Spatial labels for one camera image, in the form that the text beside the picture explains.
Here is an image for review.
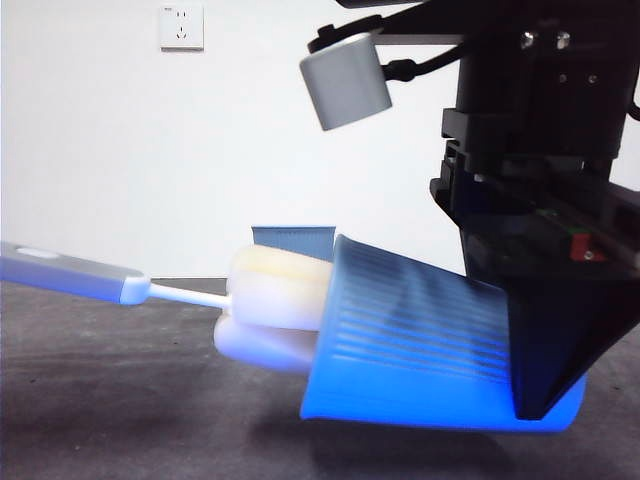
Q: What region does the blue ribbed plastic cup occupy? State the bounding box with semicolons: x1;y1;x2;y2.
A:
251;224;337;262
298;233;589;434

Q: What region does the sponge cup brush grey handle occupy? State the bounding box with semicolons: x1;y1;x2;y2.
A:
0;241;334;374

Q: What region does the black camera cable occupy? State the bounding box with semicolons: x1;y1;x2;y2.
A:
379;42;464;84

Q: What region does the right wrist grey camera box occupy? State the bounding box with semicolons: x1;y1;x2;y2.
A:
298;32;393;133

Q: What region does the white wall socket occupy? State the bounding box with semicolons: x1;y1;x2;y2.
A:
160;3;206;53

